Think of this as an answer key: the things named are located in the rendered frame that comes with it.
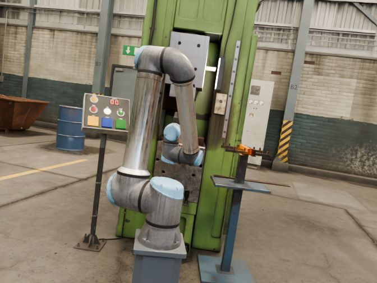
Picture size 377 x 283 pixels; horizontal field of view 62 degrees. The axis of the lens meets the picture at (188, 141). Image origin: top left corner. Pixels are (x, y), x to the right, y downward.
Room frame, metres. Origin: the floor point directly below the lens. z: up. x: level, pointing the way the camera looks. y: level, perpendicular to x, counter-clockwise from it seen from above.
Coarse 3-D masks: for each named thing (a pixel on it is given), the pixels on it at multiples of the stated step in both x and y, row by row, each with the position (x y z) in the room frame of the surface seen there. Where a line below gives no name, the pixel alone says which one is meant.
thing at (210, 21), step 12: (180, 0) 2.65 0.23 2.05; (192, 0) 2.65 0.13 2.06; (204, 0) 2.64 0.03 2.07; (216, 0) 2.65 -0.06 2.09; (180, 12) 2.66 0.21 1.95; (192, 12) 2.65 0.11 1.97; (204, 12) 2.65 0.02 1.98; (216, 12) 2.65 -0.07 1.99; (180, 24) 2.65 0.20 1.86; (192, 24) 2.64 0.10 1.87; (204, 24) 2.64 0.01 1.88; (216, 24) 2.64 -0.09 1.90; (216, 36) 2.78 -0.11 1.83
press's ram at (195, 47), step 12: (180, 36) 2.51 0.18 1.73; (192, 36) 2.50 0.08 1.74; (204, 36) 2.50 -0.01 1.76; (180, 48) 2.51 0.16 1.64; (192, 48) 2.50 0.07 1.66; (204, 48) 2.50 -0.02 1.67; (192, 60) 2.50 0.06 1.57; (204, 60) 2.50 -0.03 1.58; (204, 72) 2.50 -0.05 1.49; (168, 84) 2.60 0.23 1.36; (192, 84) 2.51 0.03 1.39
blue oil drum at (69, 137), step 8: (64, 112) 6.37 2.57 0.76; (72, 112) 6.38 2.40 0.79; (80, 112) 6.46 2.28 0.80; (64, 120) 6.37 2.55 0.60; (72, 120) 6.38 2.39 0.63; (80, 120) 6.48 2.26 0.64; (64, 128) 6.37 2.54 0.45; (72, 128) 6.39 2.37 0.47; (80, 128) 6.49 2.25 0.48; (64, 136) 6.36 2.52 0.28; (72, 136) 6.39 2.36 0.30; (80, 136) 6.50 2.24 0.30; (56, 144) 6.46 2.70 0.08; (64, 144) 6.36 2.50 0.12; (72, 144) 6.40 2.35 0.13; (80, 144) 6.53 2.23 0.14
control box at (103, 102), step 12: (84, 96) 2.35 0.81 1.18; (96, 96) 2.38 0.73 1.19; (84, 108) 2.30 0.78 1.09; (96, 108) 2.34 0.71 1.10; (108, 108) 2.38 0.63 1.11; (120, 108) 2.42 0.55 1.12; (84, 120) 2.26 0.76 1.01; (96, 132) 2.32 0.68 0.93; (108, 132) 2.34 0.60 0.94; (120, 132) 2.35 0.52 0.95
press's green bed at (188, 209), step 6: (186, 204) 2.45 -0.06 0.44; (192, 204) 2.44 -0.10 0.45; (186, 210) 2.44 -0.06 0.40; (192, 210) 2.44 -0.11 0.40; (186, 216) 2.45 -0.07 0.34; (192, 216) 2.45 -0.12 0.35; (180, 222) 2.49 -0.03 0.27; (186, 222) 2.45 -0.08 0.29; (192, 222) 2.45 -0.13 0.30; (180, 228) 2.49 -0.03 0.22; (186, 228) 2.45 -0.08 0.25; (192, 228) 2.46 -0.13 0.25; (186, 234) 2.45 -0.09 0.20; (186, 240) 2.45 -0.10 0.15; (186, 246) 2.47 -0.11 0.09; (186, 252) 2.45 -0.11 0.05
